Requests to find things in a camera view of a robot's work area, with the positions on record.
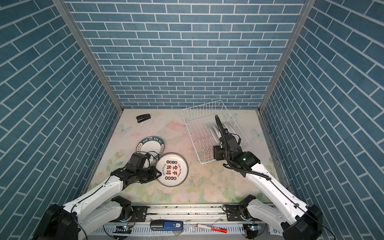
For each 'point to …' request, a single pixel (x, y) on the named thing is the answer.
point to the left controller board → (123, 229)
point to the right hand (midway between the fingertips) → (217, 146)
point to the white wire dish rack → (203, 130)
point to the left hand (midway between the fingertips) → (162, 174)
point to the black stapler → (143, 117)
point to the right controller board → (254, 227)
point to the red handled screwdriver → (221, 230)
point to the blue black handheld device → (166, 225)
